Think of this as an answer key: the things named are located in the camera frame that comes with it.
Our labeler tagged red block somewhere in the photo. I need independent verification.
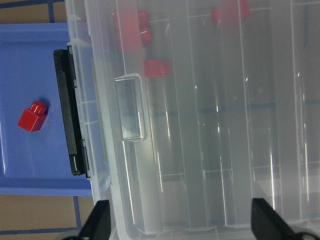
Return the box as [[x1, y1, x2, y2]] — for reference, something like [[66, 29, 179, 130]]
[[143, 59, 171, 78], [211, 0, 250, 26], [116, 27, 153, 48], [112, 9, 150, 27], [17, 100, 48, 133]]

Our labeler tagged blue plastic tray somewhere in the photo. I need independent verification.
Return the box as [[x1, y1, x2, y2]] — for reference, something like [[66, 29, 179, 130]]
[[0, 23, 94, 197]]

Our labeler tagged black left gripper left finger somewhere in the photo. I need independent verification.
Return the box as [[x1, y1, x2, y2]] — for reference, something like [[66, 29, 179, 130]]
[[78, 200, 111, 240]]

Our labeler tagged clear plastic box lid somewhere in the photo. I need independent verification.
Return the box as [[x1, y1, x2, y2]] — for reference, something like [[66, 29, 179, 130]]
[[86, 0, 320, 240]]

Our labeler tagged clear plastic storage box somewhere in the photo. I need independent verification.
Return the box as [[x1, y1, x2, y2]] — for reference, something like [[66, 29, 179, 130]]
[[64, 0, 118, 240]]

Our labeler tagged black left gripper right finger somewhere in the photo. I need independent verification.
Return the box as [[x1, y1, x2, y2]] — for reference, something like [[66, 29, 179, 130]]
[[251, 198, 304, 240]]

